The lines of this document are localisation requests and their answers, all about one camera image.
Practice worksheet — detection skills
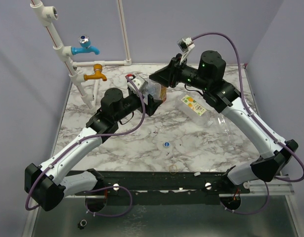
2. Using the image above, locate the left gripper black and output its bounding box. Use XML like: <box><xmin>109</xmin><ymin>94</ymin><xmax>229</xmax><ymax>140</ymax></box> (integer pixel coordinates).
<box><xmin>115</xmin><ymin>89</ymin><xmax>163</xmax><ymax>122</ymax></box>

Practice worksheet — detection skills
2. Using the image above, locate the golden energy drink bottle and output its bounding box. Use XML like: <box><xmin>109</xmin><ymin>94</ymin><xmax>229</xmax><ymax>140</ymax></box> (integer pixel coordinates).
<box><xmin>159</xmin><ymin>85</ymin><xmax>167</xmax><ymax>102</ymax></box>

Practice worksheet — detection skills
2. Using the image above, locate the clear plastic bottle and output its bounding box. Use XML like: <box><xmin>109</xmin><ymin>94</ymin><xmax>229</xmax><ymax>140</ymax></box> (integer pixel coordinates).
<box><xmin>216</xmin><ymin>114</ymin><xmax>234</xmax><ymax>151</ymax></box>
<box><xmin>142</xmin><ymin>79</ymin><xmax>161</xmax><ymax>103</ymax></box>

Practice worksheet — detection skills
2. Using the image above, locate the orange label clear bottle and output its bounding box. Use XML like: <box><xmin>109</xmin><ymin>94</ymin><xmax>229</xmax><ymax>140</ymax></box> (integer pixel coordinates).
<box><xmin>175</xmin><ymin>93</ymin><xmax>213</xmax><ymax>127</ymax></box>

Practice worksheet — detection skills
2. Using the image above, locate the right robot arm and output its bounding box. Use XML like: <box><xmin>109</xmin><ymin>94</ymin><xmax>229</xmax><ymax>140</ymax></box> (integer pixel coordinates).
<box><xmin>149</xmin><ymin>50</ymin><xmax>298</xmax><ymax>194</ymax></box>

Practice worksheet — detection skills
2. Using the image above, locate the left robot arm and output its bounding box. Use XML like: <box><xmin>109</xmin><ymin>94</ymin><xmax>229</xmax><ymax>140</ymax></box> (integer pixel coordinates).
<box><xmin>24</xmin><ymin>88</ymin><xmax>162</xmax><ymax>211</ymax></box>

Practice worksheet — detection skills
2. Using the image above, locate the orange faucet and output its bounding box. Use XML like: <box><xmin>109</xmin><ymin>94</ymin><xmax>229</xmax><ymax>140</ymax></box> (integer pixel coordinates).
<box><xmin>84</xmin><ymin>64</ymin><xmax>107</xmax><ymax>81</ymax></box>

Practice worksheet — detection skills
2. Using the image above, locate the blue faucet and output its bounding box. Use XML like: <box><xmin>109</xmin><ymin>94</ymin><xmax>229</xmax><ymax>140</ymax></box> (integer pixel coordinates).
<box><xmin>71</xmin><ymin>35</ymin><xmax>100</xmax><ymax>55</ymax></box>

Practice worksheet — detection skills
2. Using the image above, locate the small black white knob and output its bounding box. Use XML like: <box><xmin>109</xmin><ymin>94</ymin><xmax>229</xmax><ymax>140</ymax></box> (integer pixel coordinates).
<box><xmin>78</xmin><ymin>219</ymin><xmax>87</xmax><ymax>230</ymax></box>

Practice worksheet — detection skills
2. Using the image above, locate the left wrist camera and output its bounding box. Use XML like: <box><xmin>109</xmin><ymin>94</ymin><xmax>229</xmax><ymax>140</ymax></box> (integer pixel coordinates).
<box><xmin>126</xmin><ymin>74</ymin><xmax>147</xmax><ymax>95</ymax></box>

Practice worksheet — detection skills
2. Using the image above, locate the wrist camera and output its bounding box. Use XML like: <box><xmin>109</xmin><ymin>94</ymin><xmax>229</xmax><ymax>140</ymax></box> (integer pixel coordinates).
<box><xmin>126</xmin><ymin>74</ymin><xmax>147</xmax><ymax>95</ymax></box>
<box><xmin>177</xmin><ymin>37</ymin><xmax>195</xmax><ymax>64</ymax></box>

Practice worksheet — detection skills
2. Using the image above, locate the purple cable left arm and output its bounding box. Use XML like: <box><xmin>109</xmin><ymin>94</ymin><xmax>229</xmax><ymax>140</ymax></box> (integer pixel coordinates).
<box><xmin>25</xmin><ymin>75</ymin><xmax>146</xmax><ymax>211</ymax></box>

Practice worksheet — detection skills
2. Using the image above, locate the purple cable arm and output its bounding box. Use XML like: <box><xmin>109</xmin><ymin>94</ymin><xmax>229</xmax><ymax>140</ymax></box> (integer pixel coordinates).
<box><xmin>192</xmin><ymin>32</ymin><xmax>304</xmax><ymax>183</ymax></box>
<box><xmin>25</xmin><ymin>75</ymin><xmax>146</xmax><ymax>211</ymax></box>

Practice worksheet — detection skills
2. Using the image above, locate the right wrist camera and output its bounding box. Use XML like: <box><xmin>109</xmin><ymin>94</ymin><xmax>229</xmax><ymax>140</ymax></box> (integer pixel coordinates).
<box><xmin>177</xmin><ymin>37</ymin><xmax>195</xmax><ymax>64</ymax></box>

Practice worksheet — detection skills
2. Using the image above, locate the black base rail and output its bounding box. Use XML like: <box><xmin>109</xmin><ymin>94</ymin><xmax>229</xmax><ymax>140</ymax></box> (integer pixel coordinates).
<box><xmin>85</xmin><ymin>171</ymin><xmax>249</xmax><ymax>209</ymax></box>

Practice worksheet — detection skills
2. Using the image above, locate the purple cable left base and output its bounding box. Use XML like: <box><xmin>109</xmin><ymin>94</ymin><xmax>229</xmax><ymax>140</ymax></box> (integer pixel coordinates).
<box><xmin>85</xmin><ymin>183</ymin><xmax>134</xmax><ymax>218</ymax></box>

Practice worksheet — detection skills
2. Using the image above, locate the purple cable base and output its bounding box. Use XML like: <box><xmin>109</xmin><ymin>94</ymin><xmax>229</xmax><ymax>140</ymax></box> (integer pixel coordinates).
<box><xmin>223</xmin><ymin>181</ymin><xmax>270</xmax><ymax>215</ymax></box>
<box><xmin>85</xmin><ymin>183</ymin><xmax>134</xmax><ymax>218</ymax></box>

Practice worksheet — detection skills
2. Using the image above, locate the white PVC pipe frame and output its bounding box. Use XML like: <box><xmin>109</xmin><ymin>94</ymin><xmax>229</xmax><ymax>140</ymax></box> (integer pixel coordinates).
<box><xmin>29</xmin><ymin>0</ymin><xmax>132</xmax><ymax>111</ymax></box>

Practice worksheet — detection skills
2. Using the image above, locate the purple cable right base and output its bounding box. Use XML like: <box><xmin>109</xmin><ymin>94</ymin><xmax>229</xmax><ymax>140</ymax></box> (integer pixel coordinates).
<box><xmin>223</xmin><ymin>181</ymin><xmax>270</xmax><ymax>215</ymax></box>

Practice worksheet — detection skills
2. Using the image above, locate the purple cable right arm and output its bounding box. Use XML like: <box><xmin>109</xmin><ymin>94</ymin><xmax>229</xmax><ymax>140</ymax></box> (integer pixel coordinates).
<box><xmin>192</xmin><ymin>32</ymin><xmax>304</xmax><ymax>183</ymax></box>

